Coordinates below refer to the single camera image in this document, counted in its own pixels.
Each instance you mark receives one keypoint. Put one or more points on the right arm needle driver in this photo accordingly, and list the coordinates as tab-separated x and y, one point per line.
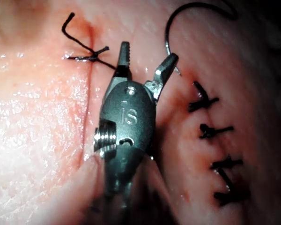
131	117

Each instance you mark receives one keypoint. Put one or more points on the right arm needle driver jaw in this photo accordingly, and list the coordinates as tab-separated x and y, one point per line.
166	68
124	56

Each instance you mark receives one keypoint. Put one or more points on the dark right arm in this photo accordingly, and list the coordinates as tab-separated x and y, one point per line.
155	206

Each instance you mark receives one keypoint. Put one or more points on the curved steel needle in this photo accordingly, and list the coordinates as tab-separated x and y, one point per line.
165	42

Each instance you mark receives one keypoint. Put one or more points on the black stitching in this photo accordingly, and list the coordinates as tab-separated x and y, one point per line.
93	56
208	131

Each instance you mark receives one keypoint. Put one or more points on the tissue pad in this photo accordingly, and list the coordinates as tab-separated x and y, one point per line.
37	129

